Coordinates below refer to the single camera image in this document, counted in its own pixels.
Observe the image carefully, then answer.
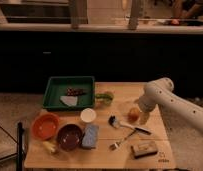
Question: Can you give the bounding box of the dark maroon bowl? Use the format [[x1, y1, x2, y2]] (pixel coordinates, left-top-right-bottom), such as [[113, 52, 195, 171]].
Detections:
[[56, 124, 83, 151]]

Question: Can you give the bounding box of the dark red grapes bunch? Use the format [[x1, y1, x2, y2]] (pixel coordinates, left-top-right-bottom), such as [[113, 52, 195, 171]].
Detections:
[[66, 88, 86, 96]]

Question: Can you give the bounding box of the red yellow apple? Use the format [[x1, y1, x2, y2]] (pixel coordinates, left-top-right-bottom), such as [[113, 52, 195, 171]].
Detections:
[[128, 108, 140, 122]]

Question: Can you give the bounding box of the black chair frame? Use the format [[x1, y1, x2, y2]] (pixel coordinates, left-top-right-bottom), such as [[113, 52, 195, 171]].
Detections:
[[0, 122, 26, 171]]

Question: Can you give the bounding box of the translucent tan gripper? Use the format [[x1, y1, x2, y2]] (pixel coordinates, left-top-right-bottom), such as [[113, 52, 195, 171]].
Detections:
[[134, 100, 150, 125]]

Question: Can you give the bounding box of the white small cup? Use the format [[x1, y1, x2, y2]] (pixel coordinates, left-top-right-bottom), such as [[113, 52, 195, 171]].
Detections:
[[80, 108, 97, 123]]

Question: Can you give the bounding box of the black dish brush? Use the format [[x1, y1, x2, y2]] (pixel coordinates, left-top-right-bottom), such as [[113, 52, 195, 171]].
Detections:
[[108, 116, 151, 135]]

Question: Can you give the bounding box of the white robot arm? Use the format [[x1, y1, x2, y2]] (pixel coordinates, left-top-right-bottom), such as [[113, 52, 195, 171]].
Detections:
[[137, 77, 203, 135]]

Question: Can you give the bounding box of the grey folded cloth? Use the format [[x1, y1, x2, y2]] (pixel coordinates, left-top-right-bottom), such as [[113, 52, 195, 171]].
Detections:
[[60, 96, 78, 106]]

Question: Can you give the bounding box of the blue sponge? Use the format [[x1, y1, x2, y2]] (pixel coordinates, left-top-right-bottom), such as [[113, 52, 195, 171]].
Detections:
[[82, 124, 99, 149]]

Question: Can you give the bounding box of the person in background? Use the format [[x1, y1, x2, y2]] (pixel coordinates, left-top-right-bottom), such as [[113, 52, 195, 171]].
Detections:
[[170, 0, 203, 26]]

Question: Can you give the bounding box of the silver fork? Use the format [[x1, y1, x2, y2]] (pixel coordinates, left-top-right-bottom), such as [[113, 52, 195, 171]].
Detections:
[[109, 130, 137, 151]]

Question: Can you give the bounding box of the brown wooden block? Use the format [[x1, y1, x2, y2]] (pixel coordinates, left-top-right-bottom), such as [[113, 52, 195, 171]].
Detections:
[[131, 141, 158, 159]]

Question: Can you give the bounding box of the green plastic tray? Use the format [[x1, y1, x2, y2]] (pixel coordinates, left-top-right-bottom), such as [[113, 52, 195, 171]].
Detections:
[[43, 76, 95, 111]]

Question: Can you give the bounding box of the orange red bowl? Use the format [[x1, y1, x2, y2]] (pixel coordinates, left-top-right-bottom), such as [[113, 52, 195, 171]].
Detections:
[[31, 113, 59, 141]]

